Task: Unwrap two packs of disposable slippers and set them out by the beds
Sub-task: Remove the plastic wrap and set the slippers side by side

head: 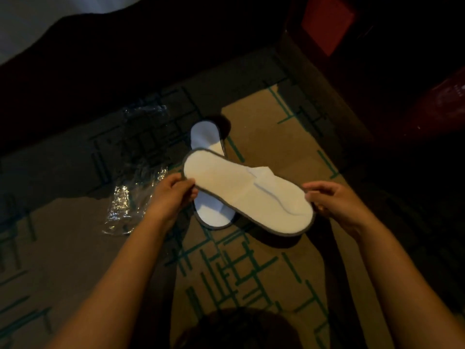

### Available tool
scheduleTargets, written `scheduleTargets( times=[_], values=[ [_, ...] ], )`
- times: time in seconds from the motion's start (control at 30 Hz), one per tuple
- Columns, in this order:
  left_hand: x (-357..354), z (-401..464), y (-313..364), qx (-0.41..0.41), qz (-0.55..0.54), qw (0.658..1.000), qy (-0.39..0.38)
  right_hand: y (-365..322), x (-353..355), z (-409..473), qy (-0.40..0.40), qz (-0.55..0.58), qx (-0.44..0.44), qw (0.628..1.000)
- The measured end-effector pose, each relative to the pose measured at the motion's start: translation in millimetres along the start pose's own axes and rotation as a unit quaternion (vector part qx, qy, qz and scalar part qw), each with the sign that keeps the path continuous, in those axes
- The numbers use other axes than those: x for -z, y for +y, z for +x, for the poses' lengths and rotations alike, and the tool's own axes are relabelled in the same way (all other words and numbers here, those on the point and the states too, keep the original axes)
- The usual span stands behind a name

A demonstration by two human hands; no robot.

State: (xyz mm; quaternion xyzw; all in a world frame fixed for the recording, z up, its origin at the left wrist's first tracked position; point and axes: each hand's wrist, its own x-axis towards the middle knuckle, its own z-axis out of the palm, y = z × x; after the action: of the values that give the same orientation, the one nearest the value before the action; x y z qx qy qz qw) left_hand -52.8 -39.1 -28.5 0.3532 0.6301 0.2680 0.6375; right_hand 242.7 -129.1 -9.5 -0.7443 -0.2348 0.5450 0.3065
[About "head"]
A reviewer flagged person's left hand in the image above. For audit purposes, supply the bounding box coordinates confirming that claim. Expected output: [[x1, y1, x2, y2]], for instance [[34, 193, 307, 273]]
[[145, 173, 199, 230]]

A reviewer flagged person's right hand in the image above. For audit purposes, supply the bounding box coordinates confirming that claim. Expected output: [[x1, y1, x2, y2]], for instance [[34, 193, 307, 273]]
[[302, 181, 372, 240]]

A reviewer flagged white slipper with grey trim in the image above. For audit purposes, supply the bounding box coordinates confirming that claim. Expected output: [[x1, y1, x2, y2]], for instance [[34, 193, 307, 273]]
[[189, 121, 237, 230], [182, 149, 316, 237]]

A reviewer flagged person's left forearm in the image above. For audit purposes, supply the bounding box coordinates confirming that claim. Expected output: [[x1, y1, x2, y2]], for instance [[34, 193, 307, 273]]
[[46, 211, 176, 349]]

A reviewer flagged person's right forearm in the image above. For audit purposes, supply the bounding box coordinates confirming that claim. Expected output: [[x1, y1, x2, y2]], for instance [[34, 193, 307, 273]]
[[353, 217, 465, 349]]

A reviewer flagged clear crumpled plastic wrapper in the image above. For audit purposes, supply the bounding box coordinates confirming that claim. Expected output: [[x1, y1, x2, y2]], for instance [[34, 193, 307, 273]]
[[103, 166, 168, 235], [122, 103, 169, 122]]

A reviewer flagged dark wooden cabinet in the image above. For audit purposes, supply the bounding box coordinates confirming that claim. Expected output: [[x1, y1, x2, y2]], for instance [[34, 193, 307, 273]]
[[279, 0, 465, 171]]

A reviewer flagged dark bed skirt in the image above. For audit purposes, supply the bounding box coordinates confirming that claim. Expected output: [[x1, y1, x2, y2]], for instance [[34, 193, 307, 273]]
[[0, 0, 293, 157]]

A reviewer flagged white bed sheet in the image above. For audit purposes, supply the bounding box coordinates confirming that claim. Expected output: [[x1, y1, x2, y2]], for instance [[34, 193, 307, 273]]
[[0, 0, 147, 66]]

